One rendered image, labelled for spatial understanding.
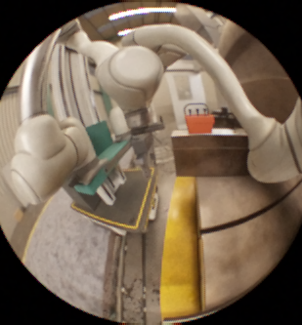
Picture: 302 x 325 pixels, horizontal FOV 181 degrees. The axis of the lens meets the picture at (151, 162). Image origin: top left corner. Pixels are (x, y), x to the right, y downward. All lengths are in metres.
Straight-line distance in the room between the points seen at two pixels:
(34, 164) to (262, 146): 0.43
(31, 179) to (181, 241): 0.93
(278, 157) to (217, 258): 0.52
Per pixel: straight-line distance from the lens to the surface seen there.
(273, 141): 0.22
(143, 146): 0.32
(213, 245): 0.61
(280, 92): 0.75
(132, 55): 0.15
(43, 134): 0.26
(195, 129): 0.68
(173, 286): 0.93
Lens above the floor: 0.89
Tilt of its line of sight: 30 degrees down
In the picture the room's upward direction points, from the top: 16 degrees counter-clockwise
